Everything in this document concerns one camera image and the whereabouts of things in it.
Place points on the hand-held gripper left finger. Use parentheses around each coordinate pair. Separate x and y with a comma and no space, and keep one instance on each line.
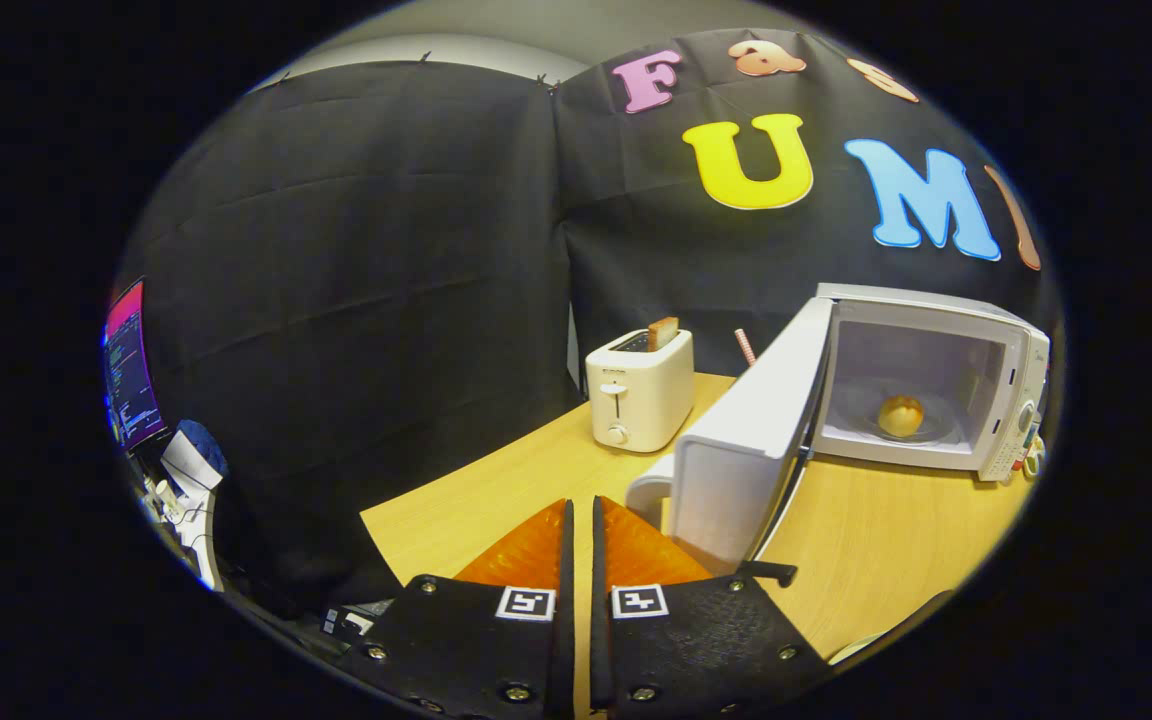
(564,640)

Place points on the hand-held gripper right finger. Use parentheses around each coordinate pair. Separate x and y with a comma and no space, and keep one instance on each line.
(600,640)

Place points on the white microwave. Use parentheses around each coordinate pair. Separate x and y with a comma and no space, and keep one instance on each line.
(736,470)

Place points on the golden bread bun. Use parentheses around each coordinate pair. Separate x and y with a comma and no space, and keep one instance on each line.
(901,416)

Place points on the white toaster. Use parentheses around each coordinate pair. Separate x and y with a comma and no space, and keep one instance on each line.
(636,400)

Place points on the toast slice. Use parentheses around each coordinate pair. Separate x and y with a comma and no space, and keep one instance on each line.
(663,333)

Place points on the pink striped straw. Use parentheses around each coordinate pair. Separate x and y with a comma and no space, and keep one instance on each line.
(744,347)

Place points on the white paper sheet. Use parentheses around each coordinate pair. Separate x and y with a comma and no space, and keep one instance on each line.
(186,462)

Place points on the computer monitor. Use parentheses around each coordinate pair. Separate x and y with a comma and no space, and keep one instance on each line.
(131,370)

